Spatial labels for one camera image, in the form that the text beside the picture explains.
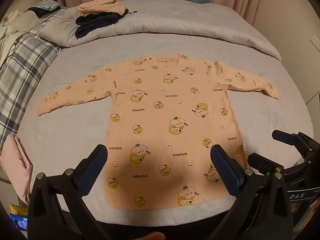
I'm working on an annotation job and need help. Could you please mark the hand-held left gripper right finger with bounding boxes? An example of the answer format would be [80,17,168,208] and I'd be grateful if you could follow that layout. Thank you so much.
[210,144,293,240]

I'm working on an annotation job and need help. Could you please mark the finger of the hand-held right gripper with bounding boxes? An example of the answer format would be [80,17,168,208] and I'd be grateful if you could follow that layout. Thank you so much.
[247,152,284,174]
[272,129,300,146]

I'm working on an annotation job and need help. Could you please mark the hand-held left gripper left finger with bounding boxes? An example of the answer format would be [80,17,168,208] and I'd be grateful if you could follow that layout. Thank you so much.
[27,144,108,240]

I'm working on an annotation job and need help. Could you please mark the peach printed long-sleeve shirt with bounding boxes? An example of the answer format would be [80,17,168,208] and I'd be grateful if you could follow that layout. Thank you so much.
[38,53,279,208]

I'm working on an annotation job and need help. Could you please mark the dark navy clothes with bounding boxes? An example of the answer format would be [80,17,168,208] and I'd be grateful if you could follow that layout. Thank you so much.
[75,10,138,39]

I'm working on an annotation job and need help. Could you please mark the folded peach clothes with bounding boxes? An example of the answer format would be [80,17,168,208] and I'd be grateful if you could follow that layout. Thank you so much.
[77,0,127,18]

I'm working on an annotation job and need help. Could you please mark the person's right hand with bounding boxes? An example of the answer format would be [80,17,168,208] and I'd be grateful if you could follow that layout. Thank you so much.
[291,197,319,214]

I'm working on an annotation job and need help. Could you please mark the person's left hand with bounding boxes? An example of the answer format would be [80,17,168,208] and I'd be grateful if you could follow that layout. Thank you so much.
[141,232,166,240]

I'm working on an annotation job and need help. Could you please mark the folded pink cloth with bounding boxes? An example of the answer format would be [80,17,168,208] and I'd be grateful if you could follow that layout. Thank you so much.
[0,134,33,204]

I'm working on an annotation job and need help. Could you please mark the yellow packet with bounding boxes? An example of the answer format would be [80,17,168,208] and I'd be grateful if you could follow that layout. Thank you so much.
[9,203,27,215]

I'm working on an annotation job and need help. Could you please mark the phone screen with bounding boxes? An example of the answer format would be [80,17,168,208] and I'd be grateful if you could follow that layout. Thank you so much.
[10,214,28,230]

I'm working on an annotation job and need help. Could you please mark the plaid blanket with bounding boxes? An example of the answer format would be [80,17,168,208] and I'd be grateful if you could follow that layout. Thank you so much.
[0,7,69,143]

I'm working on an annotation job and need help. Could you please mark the rolled pink duvet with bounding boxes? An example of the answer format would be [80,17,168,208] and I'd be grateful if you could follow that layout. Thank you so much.
[39,0,282,63]

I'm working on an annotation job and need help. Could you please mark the white cloth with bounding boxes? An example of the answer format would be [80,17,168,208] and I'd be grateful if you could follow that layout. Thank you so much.
[0,10,43,63]

